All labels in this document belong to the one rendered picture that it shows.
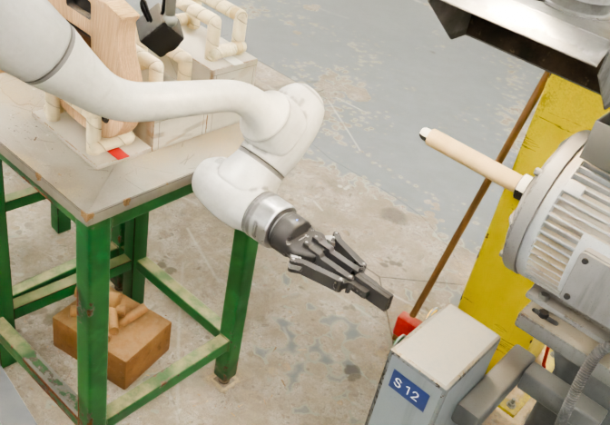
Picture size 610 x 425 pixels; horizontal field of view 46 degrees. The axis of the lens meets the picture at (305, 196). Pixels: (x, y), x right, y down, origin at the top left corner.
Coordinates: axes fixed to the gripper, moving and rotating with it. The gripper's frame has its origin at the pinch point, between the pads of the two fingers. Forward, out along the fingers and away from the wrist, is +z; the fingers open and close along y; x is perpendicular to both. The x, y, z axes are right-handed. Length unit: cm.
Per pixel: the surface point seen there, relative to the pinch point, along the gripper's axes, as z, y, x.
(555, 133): -13, -110, -13
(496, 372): 22.2, -4.5, -3.3
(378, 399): 12.3, 12.7, -5.0
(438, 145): -6.1, -21.0, 17.7
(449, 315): 13.4, -0.5, 4.8
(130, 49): -69, -4, 13
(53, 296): -108, -6, -86
